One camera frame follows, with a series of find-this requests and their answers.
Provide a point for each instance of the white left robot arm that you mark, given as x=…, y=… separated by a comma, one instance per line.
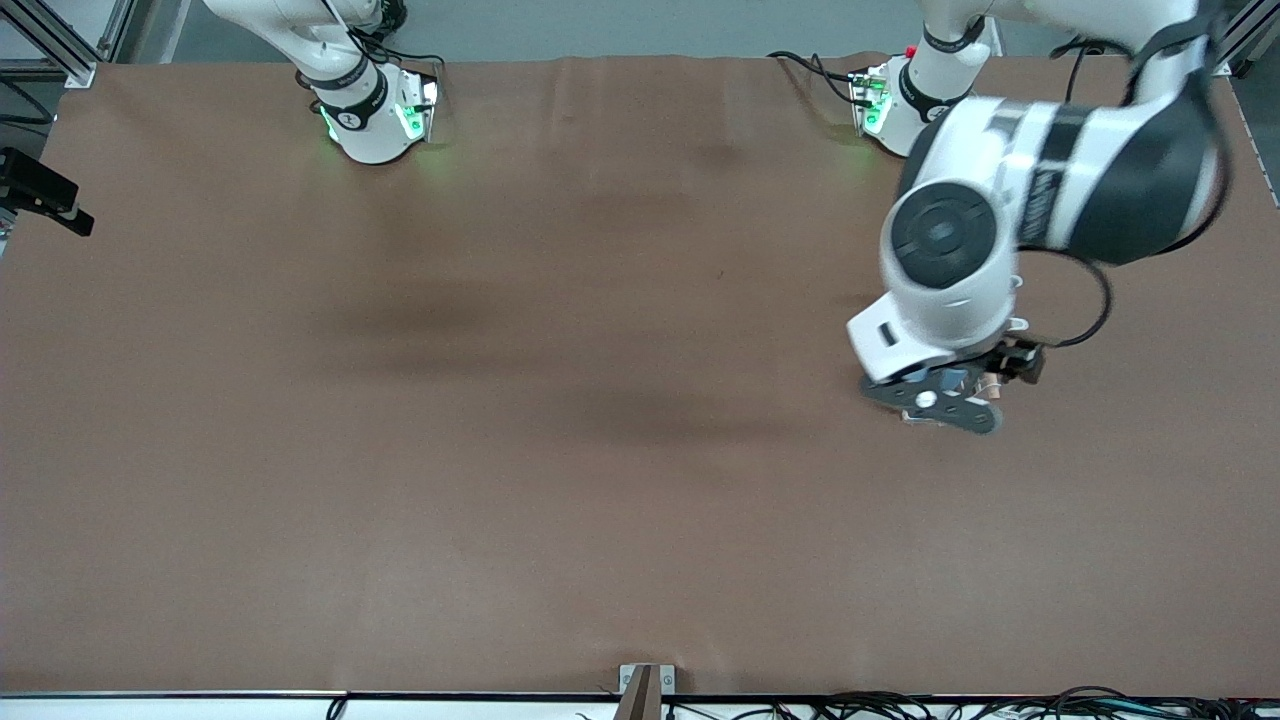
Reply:
x=950, y=300

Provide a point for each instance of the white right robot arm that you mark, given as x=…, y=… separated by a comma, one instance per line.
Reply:
x=370, y=130

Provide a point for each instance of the brown table cover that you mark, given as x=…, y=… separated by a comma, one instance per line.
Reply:
x=500, y=450

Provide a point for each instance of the aluminium frame extrusion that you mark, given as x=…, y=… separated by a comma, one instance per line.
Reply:
x=1250, y=25
x=78, y=70

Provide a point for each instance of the small metal bracket plate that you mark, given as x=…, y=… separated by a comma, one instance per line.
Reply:
x=667, y=680

